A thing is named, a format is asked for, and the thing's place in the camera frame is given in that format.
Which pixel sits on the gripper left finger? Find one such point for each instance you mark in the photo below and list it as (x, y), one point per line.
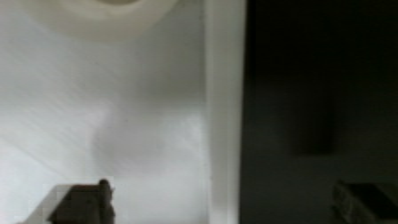
(86, 205)

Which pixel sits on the white square table top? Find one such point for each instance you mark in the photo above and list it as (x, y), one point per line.
(121, 76)

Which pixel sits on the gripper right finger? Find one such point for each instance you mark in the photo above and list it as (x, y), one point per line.
(365, 203)

